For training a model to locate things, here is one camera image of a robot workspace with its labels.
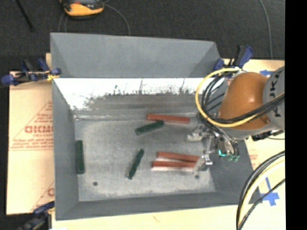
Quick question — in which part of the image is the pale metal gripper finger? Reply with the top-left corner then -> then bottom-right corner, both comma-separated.
192,152 -> 214,175
187,127 -> 206,142

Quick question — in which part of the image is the dark green flat block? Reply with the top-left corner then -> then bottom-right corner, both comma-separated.
126,148 -> 145,180
134,120 -> 165,136
75,140 -> 86,174

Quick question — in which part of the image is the brown cardboard board, red print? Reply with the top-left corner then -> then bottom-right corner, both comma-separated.
5,70 -> 56,216

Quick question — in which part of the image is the grey metal bin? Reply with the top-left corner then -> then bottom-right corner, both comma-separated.
49,32 -> 255,220

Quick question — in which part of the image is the black cylinder on white bracket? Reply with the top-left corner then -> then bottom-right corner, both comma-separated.
251,130 -> 284,142

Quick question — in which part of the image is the red-brown flat block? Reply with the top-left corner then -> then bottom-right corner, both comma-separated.
150,160 -> 198,173
146,113 -> 191,125
156,151 -> 201,163

